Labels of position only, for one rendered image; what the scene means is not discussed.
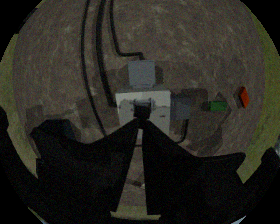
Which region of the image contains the small red-orange flat bar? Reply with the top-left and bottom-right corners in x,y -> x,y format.
237,87 -> 250,108

